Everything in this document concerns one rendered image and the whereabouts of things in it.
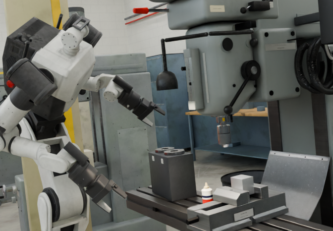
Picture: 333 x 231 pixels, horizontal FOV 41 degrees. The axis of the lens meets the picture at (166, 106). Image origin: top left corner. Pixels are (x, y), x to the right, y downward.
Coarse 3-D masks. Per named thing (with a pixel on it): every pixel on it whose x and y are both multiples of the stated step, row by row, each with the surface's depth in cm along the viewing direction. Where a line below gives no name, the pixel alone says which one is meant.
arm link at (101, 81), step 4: (96, 76) 207; (100, 76) 207; (104, 76) 208; (108, 76) 208; (112, 76) 208; (92, 80) 205; (96, 80) 205; (100, 80) 209; (104, 80) 209; (108, 80) 209; (92, 84) 205; (96, 84) 205; (100, 84) 210; (104, 84) 211; (92, 88) 206; (96, 88) 206; (100, 88) 211
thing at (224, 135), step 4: (228, 128) 160; (220, 132) 160; (224, 132) 159; (228, 132) 160; (220, 136) 160; (224, 136) 159; (228, 136) 160; (220, 140) 160; (224, 140) 159; (228, 140) 160; (220, 144) 161; (224, 144) 160
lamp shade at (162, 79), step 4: (164, 72) 146; (168, 72) 145; (160, 76) 145; (164, 76) 144; (168, 76) 144; (172, 76) 145; (156, 80) 147; (160, 80) 145; (164, 80) 144; (168, 80) 144; (172, 80) 145; (176, 80) 146; (156, 84) 147; (160, 84) 145; (164, 84) 144; (168, 84) 144; (172, 84) 145; (176, 84) 146; (160, 88) 145; (164, 88) 144; (168, 88) 144; (172, 88) 145; (176, 88) 146
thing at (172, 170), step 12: (156, 156) 197; (168, 156) 188; (180, 156) 188; (192, 156) 190; (156, 168) 198; (168, 168) 186; (180, 168) 188; (192, 168) 190; (156, 180) 200; (168, 180) 187; (180, 180) 188; (192, 180) 190; (156, 192) 202; (168, 192) 188; (180, 192) 188; (192, 192) 190
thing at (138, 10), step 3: (135, 9) 154; (138, 9) 154; (141, 9) 155; (144, 9) 155; (147, 9) 156; (150, 9) 157; (153, 9) 158; (156, 9) 158; (159, 9) 159; (162, 9) 160; (165, 9) 160; (168, 9) 161; (135, 12) 154; (138, 12) 154; (141, 12) 155; (144, 12) 156; (147, 12) 156
